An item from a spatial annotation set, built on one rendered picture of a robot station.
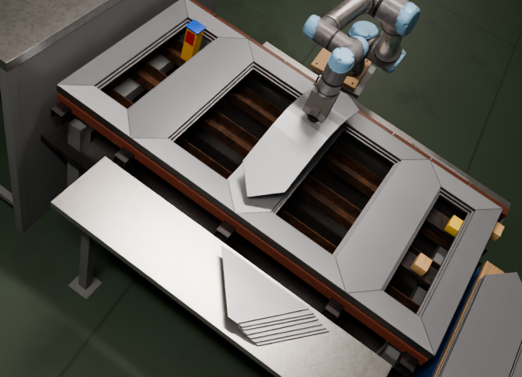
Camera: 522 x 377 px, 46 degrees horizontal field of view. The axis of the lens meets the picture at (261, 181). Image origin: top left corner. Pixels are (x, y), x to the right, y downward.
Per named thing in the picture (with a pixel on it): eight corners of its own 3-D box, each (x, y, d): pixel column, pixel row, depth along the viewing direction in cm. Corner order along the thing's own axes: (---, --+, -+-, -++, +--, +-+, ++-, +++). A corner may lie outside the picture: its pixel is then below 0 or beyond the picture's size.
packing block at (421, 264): (421, 277, 218) (426, 271, 215) (409, 268, 218) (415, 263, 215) (427, 265, 221) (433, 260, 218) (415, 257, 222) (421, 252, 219)
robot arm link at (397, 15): (378, 40, 277) (391, -18, 223) (405, 58, 274) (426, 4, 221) (363, 61, 276) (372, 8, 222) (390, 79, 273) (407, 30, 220)
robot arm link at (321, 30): (369, -31, 230) (307, 12, 197) (393, -16, 228) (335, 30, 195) (356, -5, 239) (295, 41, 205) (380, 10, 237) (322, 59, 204)
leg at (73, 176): (76, 224, 280) (80, 131, 227) (66, 216, 281) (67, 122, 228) (85, 215, 284) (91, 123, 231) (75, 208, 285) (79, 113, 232)
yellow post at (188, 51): (188, 69, 259) (196, 35, 244) (179, 63, 260) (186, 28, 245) (195, 63, 262) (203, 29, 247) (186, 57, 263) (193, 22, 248)
